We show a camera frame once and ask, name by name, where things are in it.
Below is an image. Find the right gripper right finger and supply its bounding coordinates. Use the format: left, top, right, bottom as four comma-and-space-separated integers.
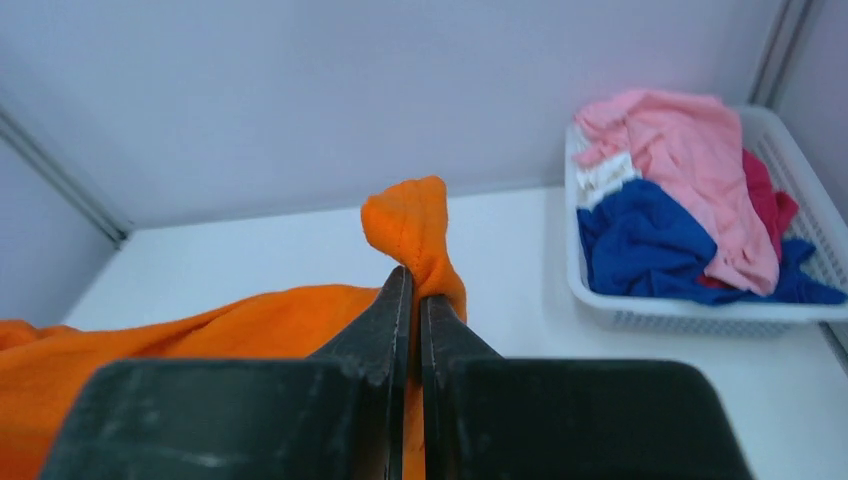
419, 296, 752, 479

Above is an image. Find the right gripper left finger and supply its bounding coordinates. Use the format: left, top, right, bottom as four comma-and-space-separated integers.
41, 267, 413, 479

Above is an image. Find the orange t shirt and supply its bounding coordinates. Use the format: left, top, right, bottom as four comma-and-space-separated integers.
1, 176, 467, 479

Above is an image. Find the blue t shirt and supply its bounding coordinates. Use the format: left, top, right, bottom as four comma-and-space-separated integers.
576, 179, 847, 306

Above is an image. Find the white t shirt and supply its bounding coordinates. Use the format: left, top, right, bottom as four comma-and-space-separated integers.
565, 124, 642, 210

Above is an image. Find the pink t shirt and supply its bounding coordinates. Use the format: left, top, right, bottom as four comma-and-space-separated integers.
574, 89, 779, 296

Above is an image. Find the crimson t shirt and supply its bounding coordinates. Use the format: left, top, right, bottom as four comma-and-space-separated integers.
679, 149, 799, 304

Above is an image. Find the white plastic laundry basket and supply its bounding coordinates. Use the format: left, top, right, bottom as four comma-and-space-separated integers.
563, 105, 847, 338

